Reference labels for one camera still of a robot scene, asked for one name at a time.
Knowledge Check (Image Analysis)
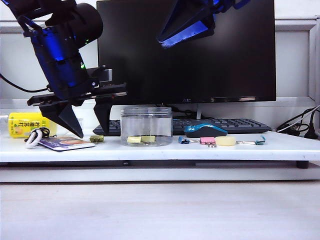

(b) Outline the silver monitor stand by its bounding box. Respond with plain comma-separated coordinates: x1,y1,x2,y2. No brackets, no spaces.
196,102,208,120

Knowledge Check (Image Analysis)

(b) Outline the black power cable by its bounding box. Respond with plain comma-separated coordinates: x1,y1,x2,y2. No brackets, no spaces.
276,105,320,133

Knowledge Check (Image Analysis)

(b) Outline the blue and orange card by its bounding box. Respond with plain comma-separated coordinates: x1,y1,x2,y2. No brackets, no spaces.
37,136,96,152

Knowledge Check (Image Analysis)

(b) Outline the black monitor cable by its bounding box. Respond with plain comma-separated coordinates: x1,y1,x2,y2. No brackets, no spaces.
172,104,198,120

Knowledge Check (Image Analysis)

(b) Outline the black computer keyboard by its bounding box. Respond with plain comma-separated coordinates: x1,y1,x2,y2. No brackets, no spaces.
92,118,272,137

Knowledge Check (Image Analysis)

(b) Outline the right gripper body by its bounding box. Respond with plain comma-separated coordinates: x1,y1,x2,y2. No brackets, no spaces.
197,0,236,22

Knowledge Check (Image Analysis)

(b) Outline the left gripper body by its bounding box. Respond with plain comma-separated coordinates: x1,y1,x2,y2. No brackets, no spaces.
26,77,128,108

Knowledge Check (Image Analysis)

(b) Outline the aluminium partition frame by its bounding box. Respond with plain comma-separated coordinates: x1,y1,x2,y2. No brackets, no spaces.
0,17,320,109

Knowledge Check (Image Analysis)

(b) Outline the yellow eraser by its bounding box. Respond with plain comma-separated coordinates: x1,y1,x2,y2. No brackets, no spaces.
215,136,236,147

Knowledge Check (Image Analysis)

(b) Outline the clear plastic jar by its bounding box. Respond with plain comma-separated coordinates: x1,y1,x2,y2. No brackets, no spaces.
120,106,173,147

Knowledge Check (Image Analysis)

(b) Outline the white cable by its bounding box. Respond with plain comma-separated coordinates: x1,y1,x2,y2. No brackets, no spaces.
276,107,320,132

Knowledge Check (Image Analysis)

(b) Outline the blue and black mouse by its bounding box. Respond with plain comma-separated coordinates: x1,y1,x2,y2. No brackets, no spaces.
183,123,228,138

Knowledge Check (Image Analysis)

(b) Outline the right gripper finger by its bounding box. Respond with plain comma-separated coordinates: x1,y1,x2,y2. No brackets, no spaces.
156,0,201,42
161,14,217,49

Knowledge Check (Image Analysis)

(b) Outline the teal binder clip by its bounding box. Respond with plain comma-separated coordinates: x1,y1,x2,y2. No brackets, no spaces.
235,135,268,146

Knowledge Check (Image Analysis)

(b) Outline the plastic bottle with yellow label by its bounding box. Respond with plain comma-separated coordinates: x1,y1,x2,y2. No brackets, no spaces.
0,111,85,139

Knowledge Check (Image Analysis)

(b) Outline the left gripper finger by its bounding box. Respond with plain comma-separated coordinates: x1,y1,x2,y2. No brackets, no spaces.
93,97,114,137
39,103,84,139

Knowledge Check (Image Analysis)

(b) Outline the white desk riser board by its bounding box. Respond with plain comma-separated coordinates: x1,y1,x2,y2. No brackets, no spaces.
0,109,320,164

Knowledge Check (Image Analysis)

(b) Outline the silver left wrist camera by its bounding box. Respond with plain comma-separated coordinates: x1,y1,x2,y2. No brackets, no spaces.
96,65,114,85

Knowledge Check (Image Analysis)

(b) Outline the blue binder clip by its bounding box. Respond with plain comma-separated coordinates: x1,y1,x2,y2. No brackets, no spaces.
178,136,201,145

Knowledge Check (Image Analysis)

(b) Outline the black power plug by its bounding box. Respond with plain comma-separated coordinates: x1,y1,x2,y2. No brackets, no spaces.
303,122,320,140

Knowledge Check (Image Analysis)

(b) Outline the black AOC computer monitor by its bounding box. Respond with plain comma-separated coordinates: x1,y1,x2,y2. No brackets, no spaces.
96,0,277,105

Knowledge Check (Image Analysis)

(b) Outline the pink binder clip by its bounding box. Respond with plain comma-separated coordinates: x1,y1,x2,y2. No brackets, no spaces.
199,136,218,149

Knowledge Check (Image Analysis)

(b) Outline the white rope loop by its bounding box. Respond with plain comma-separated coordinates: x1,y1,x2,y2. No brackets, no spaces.
24,127,43,150

